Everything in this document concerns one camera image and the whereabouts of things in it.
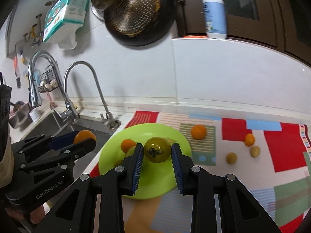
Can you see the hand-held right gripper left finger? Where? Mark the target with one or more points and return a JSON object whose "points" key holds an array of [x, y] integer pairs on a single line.
{"points": [[136, 172]]}

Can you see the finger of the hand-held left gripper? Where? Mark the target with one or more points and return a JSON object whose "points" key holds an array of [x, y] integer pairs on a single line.
{"points": [[80, 148], [60, 140]]}

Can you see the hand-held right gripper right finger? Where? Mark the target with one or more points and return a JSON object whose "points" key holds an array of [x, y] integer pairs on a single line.
{"points": [[176, 170]]}

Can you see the medium orange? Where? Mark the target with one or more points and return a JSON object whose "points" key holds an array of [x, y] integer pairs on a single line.
{"points": [[83, 136], [198, 131]]}

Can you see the green plate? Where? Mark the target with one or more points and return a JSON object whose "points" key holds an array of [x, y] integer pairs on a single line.
{"points": [[155, 183]]}

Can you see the large orange with stem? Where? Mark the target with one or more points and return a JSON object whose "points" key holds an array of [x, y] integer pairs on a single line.
{"points": [[126, 145]]}

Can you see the green tomato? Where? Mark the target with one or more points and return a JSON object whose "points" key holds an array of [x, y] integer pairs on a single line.
{"points": [[156, 148]]}

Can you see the person's left forearm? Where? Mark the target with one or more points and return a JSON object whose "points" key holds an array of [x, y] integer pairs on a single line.
{"points": [[5, 165]]}

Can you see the person's left hand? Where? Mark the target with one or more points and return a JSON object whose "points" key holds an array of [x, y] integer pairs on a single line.
{"points": [[37, 214]]}

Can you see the stainless steel sink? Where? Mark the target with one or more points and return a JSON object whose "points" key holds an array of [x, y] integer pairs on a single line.
{"points": [[48, 125]]}

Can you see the white cup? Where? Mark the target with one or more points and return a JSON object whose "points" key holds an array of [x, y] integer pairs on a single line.
{"points": [[34, 115]]}

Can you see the dark metal bowl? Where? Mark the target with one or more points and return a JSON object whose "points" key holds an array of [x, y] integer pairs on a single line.
{"points": [[19, 117]]}

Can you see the large chrome pull-down faucet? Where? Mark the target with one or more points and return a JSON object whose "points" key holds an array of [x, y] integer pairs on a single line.
{"points": [[36, 94]]}

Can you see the small tan round fruit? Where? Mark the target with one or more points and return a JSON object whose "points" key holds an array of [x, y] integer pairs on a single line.
{"points": [[255, 151], [231, 157]]}

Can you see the thin chrome gooseneck faucet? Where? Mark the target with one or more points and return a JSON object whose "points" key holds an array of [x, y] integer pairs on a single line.
{"points": [[97, 87]]}

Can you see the black ribbed cloth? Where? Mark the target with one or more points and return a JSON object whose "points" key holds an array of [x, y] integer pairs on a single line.
{"points": [[4, 106]]}

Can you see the colourful patchwork table mat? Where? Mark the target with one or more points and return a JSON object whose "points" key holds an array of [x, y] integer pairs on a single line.
{"points": [[243, 182]]}

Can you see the small orange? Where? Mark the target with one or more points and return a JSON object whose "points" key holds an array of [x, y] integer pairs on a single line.
{"points": [[249, 139]]}

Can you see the white plastic bag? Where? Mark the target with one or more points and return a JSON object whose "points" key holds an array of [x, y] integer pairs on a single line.
{"points": [[69, 40]]}

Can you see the teal tissue pack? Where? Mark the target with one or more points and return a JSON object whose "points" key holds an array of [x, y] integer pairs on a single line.
{"points": [[65, 12]]}

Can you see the black frying pan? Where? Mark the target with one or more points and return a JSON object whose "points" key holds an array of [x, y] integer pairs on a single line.
{"points": [[143, 14]]}

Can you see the white pump soap bottle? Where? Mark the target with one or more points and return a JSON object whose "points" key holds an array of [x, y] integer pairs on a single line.
{"points": [[215, 17]]}

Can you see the brass wall tap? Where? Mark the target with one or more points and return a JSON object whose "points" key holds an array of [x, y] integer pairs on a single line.
{"points": [[34, 35]]}

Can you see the dark wooden window frame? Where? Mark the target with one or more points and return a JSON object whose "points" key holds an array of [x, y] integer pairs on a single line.
{"points": [[267, 17]]}

